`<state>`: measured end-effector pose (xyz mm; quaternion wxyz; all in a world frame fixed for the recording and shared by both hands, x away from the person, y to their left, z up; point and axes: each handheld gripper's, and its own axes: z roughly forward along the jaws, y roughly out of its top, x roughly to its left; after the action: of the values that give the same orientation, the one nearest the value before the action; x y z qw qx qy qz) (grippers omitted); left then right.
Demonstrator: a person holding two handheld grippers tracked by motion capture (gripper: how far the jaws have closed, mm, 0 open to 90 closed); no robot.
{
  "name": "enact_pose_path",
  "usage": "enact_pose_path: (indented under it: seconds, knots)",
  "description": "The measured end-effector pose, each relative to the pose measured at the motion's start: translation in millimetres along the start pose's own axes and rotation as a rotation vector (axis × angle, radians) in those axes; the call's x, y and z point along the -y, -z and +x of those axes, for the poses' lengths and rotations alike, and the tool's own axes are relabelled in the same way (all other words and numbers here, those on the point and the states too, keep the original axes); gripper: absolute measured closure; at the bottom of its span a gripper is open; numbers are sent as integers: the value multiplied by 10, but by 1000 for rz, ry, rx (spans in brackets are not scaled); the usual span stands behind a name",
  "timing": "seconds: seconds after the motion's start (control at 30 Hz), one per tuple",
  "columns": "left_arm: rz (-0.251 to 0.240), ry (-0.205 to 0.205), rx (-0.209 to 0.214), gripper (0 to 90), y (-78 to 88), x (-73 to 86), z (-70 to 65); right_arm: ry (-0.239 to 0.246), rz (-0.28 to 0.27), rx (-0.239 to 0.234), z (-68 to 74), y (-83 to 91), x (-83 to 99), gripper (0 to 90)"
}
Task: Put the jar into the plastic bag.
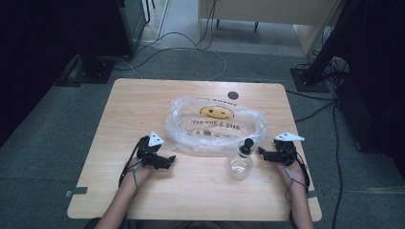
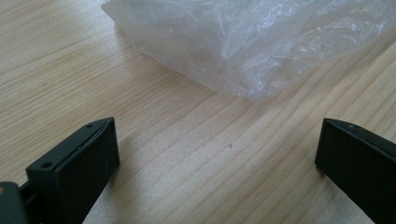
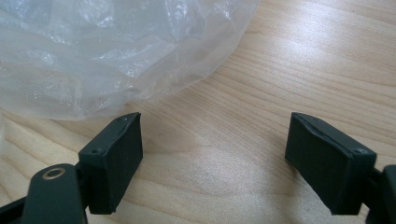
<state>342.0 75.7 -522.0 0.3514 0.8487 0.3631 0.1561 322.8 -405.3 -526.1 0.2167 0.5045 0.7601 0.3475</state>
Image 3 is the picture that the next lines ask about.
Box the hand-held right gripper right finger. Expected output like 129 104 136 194
284 112 377 217

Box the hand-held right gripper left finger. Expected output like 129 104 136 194
78 112 144 216

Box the clear plastic bag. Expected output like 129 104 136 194
0 0 260 121

